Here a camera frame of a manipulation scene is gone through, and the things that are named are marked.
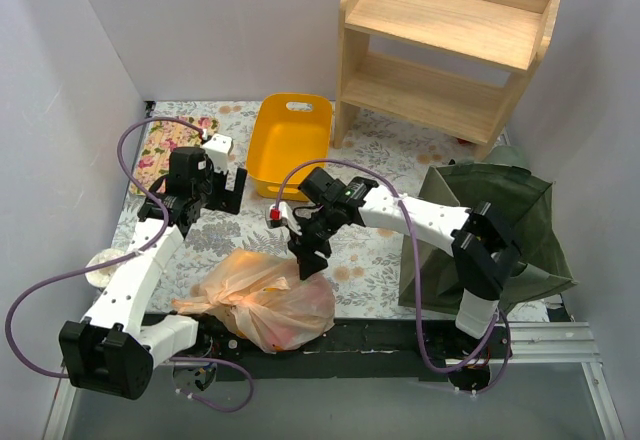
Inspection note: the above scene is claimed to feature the orange plastic grocery bag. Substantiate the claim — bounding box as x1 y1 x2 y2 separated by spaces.
172 249 335 354

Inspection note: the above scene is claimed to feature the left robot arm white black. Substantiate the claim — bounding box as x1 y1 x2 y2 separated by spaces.
59 135 247 400

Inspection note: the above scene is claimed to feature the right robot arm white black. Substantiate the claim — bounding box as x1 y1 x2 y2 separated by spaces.
267 167 521 358

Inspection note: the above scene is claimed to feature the floral table mat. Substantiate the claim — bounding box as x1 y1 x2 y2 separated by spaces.
148 101 472 319

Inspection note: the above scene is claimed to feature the floral rectangular tray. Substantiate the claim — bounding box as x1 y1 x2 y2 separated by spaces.
134 121 201 190

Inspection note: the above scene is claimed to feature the yellow plastic bin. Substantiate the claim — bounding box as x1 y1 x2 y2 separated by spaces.
246 93 333 202

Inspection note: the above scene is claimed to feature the tape roll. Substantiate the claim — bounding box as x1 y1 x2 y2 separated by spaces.
85 248 125 290

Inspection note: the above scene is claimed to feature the dark green tote bag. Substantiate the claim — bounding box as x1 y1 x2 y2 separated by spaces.
398 145 578 314

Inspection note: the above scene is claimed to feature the wooden shelf unit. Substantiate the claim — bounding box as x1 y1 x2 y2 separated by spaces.
333 0 561 160

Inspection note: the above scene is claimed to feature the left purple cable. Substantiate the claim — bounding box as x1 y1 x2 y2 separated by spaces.
4 117 256 413

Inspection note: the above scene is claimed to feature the purple cable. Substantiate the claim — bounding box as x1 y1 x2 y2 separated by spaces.
4 117 256 413
275 158 513 397

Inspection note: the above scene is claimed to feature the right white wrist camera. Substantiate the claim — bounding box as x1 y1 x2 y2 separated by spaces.
265 201 301 235

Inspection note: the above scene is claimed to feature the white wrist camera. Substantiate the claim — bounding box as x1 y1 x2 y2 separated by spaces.
201 133 233 175
265 201 301 235

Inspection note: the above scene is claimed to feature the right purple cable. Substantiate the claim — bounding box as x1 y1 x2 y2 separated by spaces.
275 158 513 397

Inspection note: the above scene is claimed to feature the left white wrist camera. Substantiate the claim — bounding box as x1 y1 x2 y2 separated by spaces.
201 133 233 175

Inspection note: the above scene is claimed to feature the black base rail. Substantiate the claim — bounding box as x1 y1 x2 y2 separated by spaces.
174 315 511 382

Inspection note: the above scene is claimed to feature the aluminium frame rail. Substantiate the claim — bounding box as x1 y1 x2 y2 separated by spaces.
45 322 624 439

